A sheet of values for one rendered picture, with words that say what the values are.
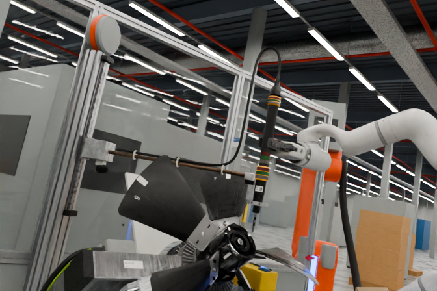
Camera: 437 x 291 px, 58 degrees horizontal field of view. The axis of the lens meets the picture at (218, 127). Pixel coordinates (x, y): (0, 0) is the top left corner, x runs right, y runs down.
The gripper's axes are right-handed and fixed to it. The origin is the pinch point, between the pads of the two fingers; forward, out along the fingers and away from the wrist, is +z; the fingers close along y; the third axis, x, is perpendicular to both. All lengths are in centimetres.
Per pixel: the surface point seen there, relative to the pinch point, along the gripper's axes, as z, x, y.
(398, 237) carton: -732, -36, 300
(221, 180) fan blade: 0.3, -14.5, 19.4
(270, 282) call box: -37, -51, 21
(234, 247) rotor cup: 12.4, -33.7, -6.0
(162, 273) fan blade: 39, -40, -11
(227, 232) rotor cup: 13.9, -29.9, -3.9
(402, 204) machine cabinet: -967, 45, 411
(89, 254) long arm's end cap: 48, -41, 9
